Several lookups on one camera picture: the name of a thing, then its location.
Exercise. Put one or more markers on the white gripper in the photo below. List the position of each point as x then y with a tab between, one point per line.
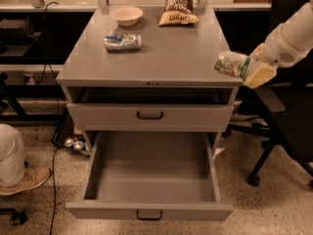
276	50

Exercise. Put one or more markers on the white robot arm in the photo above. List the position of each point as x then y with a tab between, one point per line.
303	15

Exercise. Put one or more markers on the grey drawer cabinet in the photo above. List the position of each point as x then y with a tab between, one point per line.
174	66

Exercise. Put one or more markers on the blue silver can on counter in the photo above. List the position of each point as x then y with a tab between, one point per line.
123	42

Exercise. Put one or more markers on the open grey middle drawer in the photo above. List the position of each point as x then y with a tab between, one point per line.
151	176

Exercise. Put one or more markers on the closed grey upper drawer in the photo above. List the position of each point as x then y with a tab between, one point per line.
145	117

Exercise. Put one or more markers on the black office chair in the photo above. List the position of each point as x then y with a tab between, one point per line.
286	106

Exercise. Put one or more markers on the brown chip bag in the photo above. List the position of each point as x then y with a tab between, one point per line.
178	12

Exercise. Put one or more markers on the white paper bowl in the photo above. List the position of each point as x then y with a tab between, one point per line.
126	16

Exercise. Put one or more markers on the tan shoe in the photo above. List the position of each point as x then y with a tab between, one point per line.
33	178

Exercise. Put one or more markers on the beige trouser leg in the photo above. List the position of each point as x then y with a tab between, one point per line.
11	156

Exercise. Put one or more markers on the black caster wheel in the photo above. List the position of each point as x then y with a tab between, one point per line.
16	217

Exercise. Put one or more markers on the wall power outlet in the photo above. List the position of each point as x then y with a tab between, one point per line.
28	79

